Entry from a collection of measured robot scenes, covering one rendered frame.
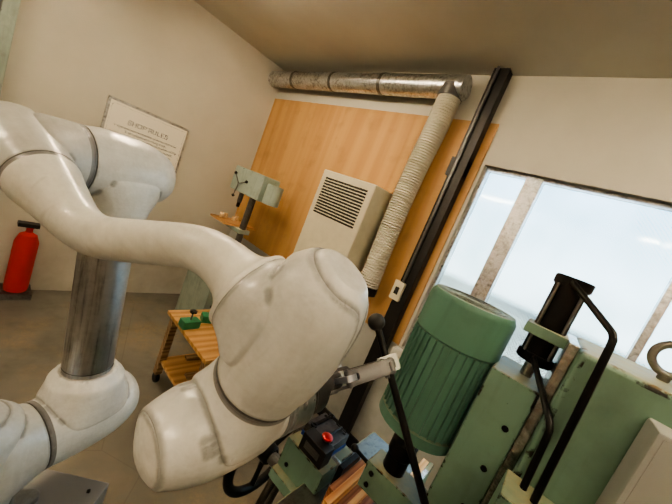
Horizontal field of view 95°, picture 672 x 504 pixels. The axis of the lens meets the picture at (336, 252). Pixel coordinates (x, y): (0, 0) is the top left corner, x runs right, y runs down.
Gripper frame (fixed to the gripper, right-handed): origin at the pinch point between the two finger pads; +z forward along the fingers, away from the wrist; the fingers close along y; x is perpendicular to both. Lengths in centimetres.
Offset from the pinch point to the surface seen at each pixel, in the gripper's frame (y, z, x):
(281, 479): -38.1, 7.0, -23.5
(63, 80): -188, -7, 230
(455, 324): 18.5, 5.4, 3.9
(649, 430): 38.6, 0.0, -13.6
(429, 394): 9.3, 5.6, -7.5
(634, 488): 34.6, -3.0, -18.7
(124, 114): -189, 32, 223
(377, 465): -10.5, 11.5, -22.1
